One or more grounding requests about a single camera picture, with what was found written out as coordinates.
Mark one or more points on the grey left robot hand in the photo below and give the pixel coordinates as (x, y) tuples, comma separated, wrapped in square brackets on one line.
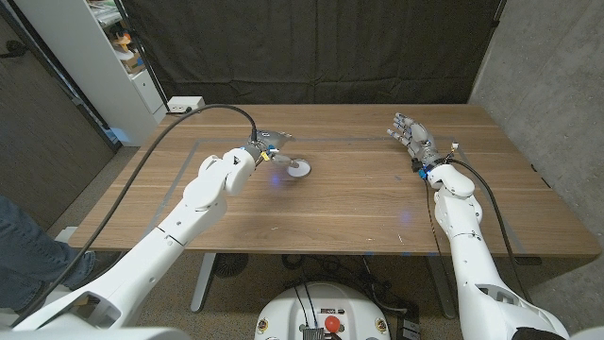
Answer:
[(271, 144)]

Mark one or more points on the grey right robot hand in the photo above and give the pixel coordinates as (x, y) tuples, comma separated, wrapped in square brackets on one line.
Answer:
[(420, 139)]

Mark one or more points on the white round jar lid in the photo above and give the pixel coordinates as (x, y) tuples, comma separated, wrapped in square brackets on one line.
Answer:
[(303, 172)]

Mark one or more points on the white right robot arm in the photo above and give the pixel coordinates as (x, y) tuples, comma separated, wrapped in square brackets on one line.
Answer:
[(467, 264)]

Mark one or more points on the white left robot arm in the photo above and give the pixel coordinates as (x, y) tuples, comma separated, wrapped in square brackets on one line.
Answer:
[(165, 241)]

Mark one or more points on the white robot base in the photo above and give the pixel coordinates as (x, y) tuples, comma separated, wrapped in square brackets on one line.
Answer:
[(354, 302)]

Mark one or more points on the white power strip box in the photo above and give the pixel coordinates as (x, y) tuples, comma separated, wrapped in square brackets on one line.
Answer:
[(186, 103)]

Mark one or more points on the black backdrop curtain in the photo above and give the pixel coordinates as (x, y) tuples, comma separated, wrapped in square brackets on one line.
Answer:
[(307, 47)]

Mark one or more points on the black round floor fan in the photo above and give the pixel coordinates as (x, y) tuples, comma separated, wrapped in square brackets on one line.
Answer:
[(229, 264)]

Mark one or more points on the white table leg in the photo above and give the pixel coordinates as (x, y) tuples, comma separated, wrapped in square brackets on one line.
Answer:
[(439, 283), (203, 283)]

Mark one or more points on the black curtain stand pole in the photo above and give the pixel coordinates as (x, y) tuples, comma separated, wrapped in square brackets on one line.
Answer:
[(141, 54)]

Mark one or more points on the small cardboard box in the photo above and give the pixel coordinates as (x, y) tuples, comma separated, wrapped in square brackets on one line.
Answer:
[(134, 62)]

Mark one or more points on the orange toy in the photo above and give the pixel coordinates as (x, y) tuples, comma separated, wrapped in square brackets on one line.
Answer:
[(123, 41)]

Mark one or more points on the black power adapter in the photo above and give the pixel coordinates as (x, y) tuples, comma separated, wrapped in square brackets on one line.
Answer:
[(408, 326)]

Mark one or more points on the red emergency stop button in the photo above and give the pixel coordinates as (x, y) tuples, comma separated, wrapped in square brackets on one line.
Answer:
[(332, 323)]

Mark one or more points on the white shelf cabinet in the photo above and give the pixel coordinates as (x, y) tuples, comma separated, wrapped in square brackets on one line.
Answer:
[(94, 71)]

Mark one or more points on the dark grey shoe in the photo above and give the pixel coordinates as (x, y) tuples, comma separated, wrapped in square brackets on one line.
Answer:
[(30, 302), (101, 260)]

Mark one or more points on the dark wooden door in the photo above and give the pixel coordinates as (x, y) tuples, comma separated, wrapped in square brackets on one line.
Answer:
[(42, 141)]

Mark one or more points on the person's leg in blue jeans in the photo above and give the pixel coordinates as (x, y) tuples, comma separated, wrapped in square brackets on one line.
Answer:
[(28, 255)]

